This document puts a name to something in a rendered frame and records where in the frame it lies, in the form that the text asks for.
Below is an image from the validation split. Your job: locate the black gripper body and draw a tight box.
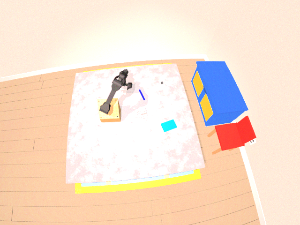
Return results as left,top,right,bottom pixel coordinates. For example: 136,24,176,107
122,81,133,89

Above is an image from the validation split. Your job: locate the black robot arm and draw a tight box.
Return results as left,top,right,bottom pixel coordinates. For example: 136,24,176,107
99,69,128,114

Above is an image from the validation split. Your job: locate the cyan flat plate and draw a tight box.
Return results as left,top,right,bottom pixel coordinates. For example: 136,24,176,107
161,120,177,132

